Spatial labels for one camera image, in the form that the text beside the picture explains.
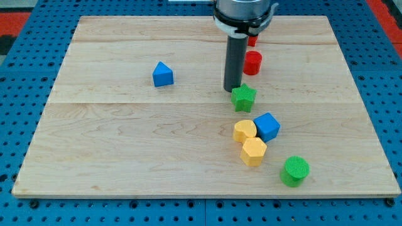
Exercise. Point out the blue cube block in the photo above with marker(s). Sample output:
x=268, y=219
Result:
x=267, y=127

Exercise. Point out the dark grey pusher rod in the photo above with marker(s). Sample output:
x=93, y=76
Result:
x=234, y=62

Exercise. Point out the green star block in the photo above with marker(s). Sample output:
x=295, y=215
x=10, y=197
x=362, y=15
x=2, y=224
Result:
x=243, y=98

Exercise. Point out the small red block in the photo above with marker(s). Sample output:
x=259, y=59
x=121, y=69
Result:
x=252, y=40

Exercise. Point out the yellow heart block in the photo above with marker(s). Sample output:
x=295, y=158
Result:
x=244, y=129

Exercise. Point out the green cylinder block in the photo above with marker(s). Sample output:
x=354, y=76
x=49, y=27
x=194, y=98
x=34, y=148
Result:
x=294, y=171

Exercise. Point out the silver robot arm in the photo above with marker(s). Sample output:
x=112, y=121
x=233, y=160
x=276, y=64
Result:
x=242, y=5

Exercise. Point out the light wooden board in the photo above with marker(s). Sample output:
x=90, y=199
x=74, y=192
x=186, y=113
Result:
x=107, y=132

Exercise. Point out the red cylinder block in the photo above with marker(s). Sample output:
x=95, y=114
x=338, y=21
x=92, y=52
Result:
x=252, y=62

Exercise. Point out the blue triangular prism block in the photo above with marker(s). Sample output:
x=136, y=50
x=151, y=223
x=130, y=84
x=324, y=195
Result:
x=162, y=75

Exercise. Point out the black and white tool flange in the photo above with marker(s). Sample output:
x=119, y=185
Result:
x=240, y=24

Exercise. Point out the yellow hexagon block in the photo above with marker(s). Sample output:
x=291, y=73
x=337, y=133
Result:
x=253, y=151

